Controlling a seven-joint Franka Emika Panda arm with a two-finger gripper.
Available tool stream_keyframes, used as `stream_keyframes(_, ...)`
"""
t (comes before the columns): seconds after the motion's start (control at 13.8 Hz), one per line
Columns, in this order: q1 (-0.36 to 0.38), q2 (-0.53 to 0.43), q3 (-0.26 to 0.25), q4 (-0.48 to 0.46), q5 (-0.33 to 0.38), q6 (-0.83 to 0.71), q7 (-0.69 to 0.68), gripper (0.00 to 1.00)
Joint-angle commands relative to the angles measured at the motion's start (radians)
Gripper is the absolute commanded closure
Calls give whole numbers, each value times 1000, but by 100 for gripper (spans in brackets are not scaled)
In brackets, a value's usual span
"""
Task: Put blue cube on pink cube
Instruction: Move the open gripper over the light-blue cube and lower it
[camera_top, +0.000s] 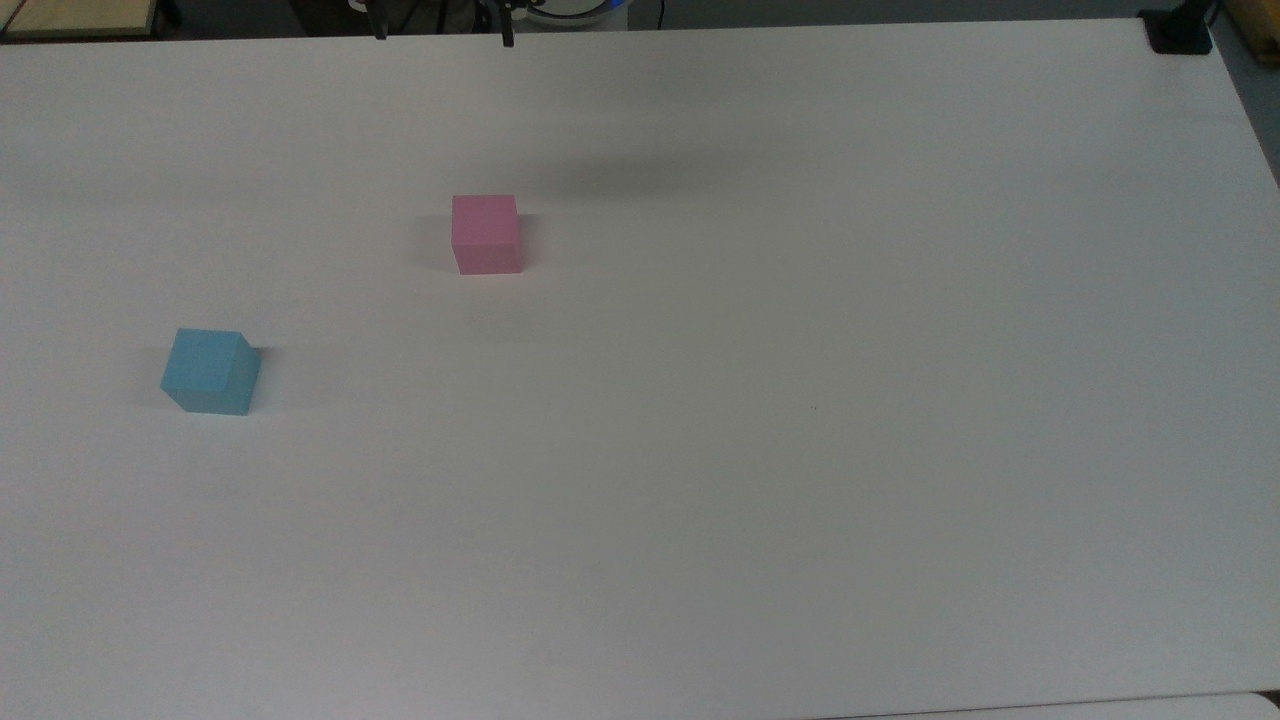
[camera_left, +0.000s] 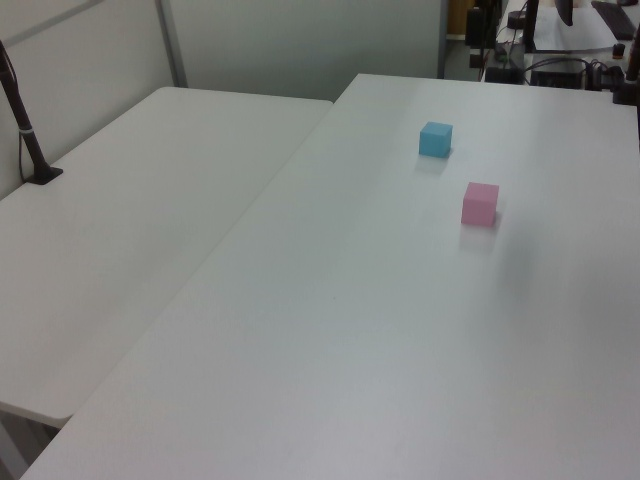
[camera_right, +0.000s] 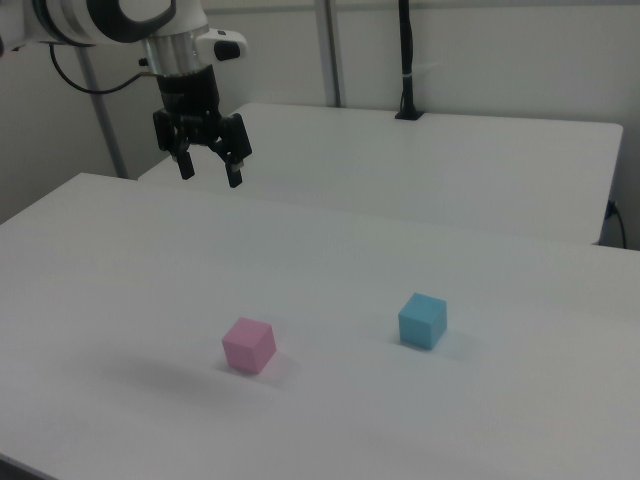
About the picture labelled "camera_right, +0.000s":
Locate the black pole with base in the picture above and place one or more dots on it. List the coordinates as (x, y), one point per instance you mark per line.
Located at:
(408, 60)

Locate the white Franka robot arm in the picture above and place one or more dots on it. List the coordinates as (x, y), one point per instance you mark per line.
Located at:
(90, 17)

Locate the grey partition post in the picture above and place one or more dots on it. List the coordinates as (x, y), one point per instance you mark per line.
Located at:
(330, 50)
(102, 110)

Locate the pink cube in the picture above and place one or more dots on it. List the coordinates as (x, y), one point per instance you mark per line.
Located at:
(247, 345)

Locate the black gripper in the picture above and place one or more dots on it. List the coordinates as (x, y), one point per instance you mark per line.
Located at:
(190, 92)

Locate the white rounded-corner table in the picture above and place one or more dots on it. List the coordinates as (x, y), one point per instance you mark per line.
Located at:
(425, 165)

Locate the blue cube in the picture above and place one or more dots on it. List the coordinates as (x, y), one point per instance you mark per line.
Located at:
(421, 321)

